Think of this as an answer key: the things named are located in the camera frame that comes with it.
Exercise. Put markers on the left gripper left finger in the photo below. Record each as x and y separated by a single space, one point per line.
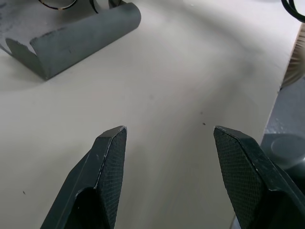
104 176

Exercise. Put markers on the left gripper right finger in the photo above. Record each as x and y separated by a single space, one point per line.
245 171

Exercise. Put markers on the tortoiseshell round eyeglasses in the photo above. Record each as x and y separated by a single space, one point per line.
57 9

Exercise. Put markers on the khaki cloth beside table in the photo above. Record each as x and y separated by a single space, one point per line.
296 62

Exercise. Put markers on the grey open glasses case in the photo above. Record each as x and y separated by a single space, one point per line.
90 40

